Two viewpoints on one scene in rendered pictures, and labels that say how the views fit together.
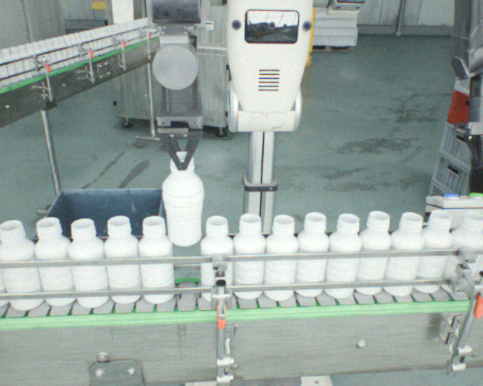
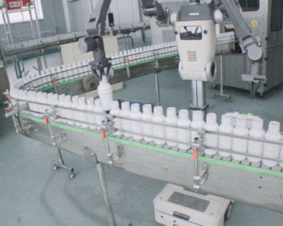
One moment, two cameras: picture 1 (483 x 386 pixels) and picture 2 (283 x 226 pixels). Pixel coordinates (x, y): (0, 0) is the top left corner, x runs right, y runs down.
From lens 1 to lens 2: 0.82 m
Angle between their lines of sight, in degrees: 39
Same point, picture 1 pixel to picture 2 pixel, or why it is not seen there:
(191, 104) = (99, 58)
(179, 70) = (83, 48)
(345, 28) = not seen: outside the picture
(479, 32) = (241, 30)
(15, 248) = (67, 103)
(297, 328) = (139, 152)
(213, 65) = not seen: hidden behind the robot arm
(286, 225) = (132, 106)
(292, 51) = (200, 43)
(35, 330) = (69, 131)
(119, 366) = (89, 150)
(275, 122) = (197, 75)
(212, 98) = not seen: hidden behind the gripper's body
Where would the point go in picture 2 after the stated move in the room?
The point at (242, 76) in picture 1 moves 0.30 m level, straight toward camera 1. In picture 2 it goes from (180, 54) to (152, 63)
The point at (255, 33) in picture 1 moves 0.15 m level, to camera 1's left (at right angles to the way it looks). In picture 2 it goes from (184, 35) to (163, 36)
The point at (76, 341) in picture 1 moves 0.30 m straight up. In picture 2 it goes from (78, 138) to (68, 86)
